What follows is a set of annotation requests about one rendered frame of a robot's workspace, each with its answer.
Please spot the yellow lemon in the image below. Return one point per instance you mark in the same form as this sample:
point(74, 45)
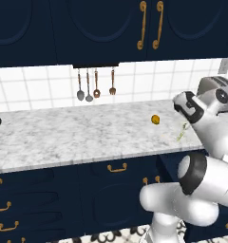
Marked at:
point(155, 119)

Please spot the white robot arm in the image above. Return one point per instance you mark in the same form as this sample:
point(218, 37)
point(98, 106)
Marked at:
point(211, 183)

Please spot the brown wooden hanging spoon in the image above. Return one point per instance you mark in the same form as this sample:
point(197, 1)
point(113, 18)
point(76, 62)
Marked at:
point(96, 92)

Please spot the navy wall cupboard door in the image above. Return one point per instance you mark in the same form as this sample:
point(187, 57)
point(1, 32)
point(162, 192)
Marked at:
point(21, 34)
point(195, 28)
point(100, 31)

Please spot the silver toaster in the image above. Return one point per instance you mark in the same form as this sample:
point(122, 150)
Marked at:
point(214, 83)

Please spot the grey hanging spoon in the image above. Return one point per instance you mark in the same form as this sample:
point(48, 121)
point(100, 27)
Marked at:
point(89, 97)
point(80, 94)

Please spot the grey wall socket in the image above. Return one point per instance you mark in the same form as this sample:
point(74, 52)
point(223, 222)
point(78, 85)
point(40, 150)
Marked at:
point(224, 65)

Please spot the brown hanging fork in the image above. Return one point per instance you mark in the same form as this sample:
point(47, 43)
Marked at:
point(112, 90)

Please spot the navy drawer front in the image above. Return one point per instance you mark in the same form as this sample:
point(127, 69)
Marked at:
point(36, 202)
point(93, 169)
point(46, 237)
point(33, 182)
point(43, 223)

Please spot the black utensil rail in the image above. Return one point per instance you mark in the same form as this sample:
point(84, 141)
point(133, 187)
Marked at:
point(95, 65)

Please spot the pale green stalk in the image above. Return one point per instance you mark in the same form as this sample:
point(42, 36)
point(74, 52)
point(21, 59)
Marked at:
point(182, 132)

